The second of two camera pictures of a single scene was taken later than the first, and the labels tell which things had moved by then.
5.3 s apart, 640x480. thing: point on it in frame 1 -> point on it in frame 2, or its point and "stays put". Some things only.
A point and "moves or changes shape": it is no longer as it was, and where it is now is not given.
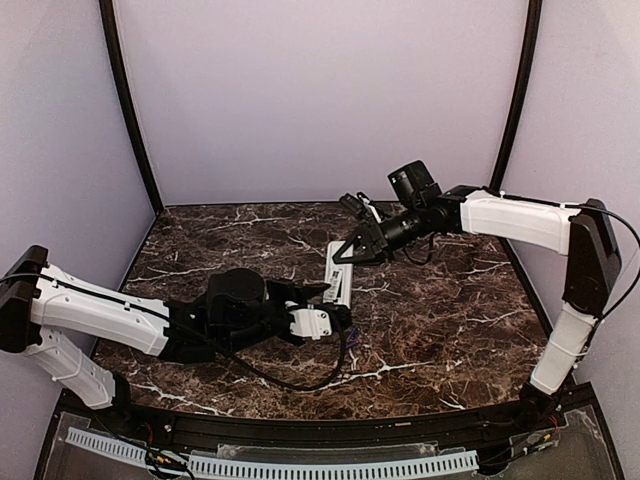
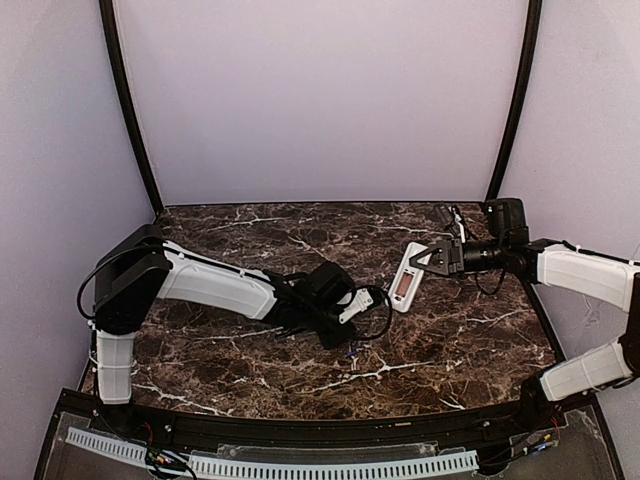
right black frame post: x=526 y=77 stays put
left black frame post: x=113 y=49 stays put
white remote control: x=339 y=275 moves or changes shape
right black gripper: x=376 y=238 -> x=457 y=257
